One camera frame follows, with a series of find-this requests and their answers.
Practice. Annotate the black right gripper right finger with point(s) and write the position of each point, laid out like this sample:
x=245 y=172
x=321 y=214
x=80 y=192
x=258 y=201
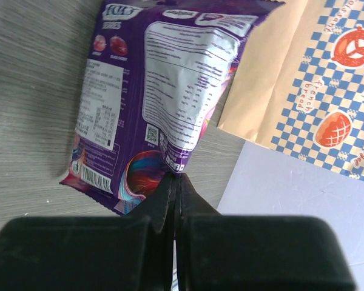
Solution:
x=239 y=252

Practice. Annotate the checkered paper bag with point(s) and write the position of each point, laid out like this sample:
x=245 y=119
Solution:
x=299 y=88

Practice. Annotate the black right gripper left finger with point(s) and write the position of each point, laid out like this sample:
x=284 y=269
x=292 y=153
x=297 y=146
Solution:
x=132 y=252

